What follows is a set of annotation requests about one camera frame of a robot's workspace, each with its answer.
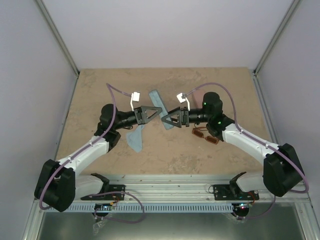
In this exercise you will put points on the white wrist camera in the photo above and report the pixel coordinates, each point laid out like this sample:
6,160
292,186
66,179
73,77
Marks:
135,98
182,98

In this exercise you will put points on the pink glasses case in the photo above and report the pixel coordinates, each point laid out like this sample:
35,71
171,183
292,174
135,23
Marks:
197,97

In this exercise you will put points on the corner aluminium post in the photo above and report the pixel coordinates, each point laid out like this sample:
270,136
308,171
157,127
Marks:
294,5
55,32

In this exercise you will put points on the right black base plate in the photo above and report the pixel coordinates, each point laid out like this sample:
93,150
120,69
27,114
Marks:
225,192

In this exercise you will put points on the right corner aluminium post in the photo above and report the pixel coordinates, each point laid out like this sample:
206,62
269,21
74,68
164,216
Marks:
294,5

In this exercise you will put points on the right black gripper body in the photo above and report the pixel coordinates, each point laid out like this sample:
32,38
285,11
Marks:
186,120

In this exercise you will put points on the brown rectangular sunglasses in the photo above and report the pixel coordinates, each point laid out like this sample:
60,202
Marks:
203,133

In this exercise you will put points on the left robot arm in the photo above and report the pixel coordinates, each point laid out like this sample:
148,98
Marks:
60,182

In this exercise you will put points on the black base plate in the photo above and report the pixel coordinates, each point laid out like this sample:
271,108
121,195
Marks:
113,194
225,192

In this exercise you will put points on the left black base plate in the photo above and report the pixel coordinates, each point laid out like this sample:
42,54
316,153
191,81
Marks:
113,194

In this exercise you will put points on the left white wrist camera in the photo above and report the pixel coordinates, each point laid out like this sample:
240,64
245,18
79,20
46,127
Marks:
135,98

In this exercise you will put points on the aluminium rail frame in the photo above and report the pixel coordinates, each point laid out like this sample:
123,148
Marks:
176,189

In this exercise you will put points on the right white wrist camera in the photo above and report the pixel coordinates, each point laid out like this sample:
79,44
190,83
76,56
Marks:
182,98

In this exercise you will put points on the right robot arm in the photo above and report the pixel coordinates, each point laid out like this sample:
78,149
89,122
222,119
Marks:
281,168

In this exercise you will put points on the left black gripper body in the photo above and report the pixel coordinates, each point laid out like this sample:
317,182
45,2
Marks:
132,122

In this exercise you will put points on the left corner aluminium post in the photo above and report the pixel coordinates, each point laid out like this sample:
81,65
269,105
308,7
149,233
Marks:
55,32

